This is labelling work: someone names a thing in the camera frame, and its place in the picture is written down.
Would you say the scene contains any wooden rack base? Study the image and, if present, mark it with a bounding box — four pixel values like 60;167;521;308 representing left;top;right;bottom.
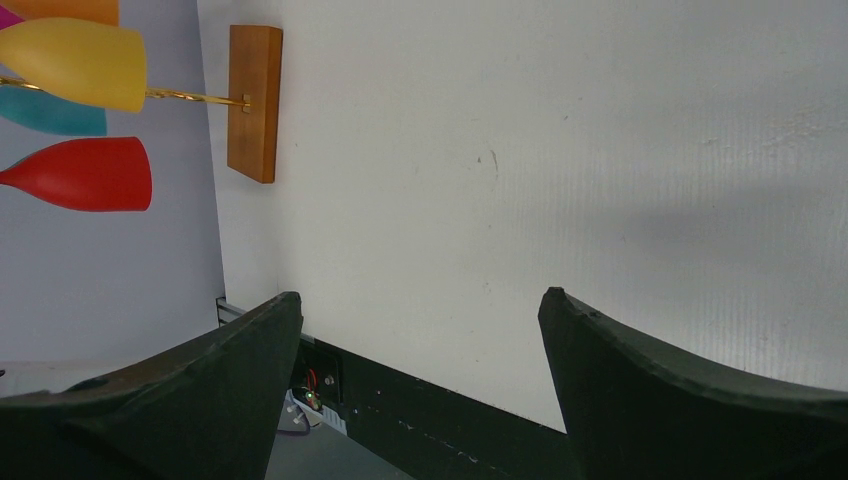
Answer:
226;25;284;184

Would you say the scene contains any red wine glass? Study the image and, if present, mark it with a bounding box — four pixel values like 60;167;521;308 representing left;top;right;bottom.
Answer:
1;137;153;212

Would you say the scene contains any magenta wine glass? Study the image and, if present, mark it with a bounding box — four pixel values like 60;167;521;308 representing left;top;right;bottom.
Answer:
0;5;23;30

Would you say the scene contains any orange wine glass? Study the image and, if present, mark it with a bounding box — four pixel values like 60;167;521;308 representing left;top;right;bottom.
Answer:
1;0;120;26

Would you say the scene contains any teal wine glass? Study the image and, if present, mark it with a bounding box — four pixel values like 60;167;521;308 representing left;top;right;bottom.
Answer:
1;86;108;137

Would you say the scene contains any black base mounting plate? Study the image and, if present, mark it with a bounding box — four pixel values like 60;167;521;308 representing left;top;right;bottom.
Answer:
290;336;584;479

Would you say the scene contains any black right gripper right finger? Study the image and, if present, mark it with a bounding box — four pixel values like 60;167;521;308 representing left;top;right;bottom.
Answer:
538;287;847;479

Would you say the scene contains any gold wire rack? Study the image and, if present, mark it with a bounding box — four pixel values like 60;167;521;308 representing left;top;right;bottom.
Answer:
1;75;252;112

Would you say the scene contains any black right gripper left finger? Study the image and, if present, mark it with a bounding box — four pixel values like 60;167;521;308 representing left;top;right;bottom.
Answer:
1;292;303;479

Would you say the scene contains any left controller board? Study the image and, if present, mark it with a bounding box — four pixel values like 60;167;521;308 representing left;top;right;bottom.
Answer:
276;367;348;437

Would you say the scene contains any yellow wine glass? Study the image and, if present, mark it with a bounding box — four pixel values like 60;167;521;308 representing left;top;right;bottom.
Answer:
1;17;147;113

